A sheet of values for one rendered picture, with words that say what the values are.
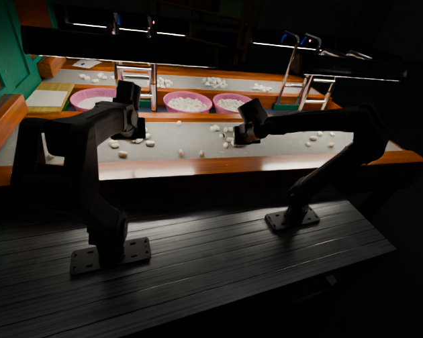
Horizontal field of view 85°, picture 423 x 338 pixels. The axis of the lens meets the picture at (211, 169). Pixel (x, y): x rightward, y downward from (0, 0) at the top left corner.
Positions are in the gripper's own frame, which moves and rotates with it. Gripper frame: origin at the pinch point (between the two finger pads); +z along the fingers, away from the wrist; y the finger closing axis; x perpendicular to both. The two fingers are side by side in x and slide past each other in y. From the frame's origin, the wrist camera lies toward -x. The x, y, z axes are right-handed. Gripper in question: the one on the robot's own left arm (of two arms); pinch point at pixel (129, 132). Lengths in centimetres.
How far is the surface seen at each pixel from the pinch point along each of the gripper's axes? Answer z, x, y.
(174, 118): 28.4, -11.2, -18.7
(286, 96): 53, -32, -98
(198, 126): 26.9, -7.1, -30.0
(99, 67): 80, -55, 21
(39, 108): 31, -15, 37
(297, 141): 16, 2, -77
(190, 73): 81, -55, -38
